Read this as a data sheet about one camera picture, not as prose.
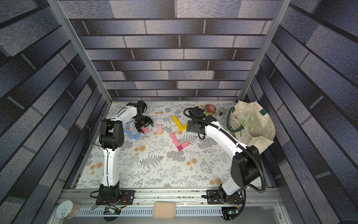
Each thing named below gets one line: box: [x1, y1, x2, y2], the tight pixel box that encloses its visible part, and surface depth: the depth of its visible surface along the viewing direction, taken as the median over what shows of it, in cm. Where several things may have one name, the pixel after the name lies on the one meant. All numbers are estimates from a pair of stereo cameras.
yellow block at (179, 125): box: [174, 119, 185, 132], surface depth 105 cm
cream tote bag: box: [226, 100, 276, 155], surface depth 90 cm
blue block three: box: [134, 131, 142, 140], surface depth 99 cm
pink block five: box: [169, 132, 180, 144], surface depth 99 cm
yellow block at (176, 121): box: [172, 115, 183, 127], surface depth 109 cm
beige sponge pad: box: [152, 201, 176, 220], surface depth 72 cm
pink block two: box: [181, 140, 190, 149], surface depth 96 cm
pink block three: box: [171, 136, 181, 147], surface depth 97 cm
